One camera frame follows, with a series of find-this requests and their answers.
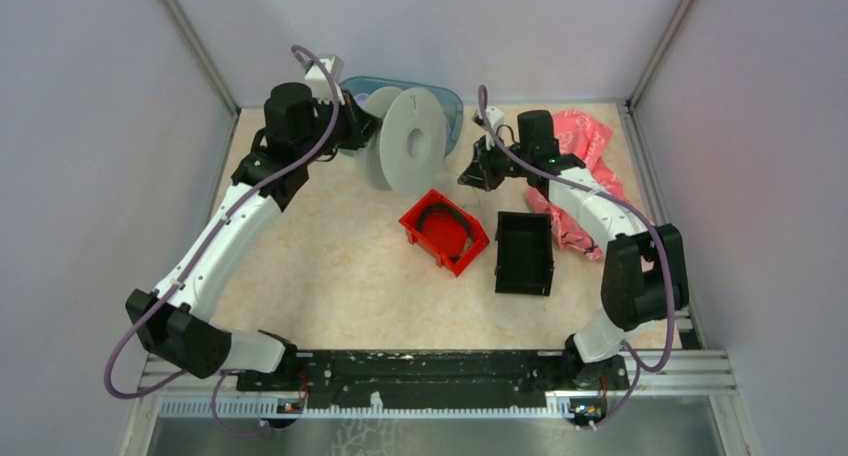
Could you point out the teal plastic basin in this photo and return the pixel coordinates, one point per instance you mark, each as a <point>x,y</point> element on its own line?
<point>450,102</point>

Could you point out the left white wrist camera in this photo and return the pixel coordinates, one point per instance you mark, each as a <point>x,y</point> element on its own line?
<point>321,76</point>

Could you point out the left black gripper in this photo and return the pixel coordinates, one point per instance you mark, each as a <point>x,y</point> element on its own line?
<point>360,123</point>

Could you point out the black plastic bin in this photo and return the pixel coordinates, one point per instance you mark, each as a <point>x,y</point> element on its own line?
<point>524,262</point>

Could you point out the grey plastic cable spool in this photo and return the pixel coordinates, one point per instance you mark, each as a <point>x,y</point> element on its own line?
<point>407,150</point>

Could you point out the grey slotted cable duct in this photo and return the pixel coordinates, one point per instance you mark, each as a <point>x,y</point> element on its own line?
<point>277,408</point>

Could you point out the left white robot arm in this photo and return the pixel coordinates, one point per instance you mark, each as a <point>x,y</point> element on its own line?
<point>173,320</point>

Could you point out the red plastic bin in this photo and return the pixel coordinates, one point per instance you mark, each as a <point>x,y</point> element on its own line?
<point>445,231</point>

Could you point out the purple cloth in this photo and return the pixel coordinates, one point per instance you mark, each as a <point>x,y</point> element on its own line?
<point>361,99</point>

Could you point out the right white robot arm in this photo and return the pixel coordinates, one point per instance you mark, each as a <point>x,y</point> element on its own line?
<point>644,277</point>

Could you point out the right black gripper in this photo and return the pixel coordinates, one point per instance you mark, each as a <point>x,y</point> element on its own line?
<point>479,173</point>

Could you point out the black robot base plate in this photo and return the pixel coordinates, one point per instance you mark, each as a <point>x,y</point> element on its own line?
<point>435,380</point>

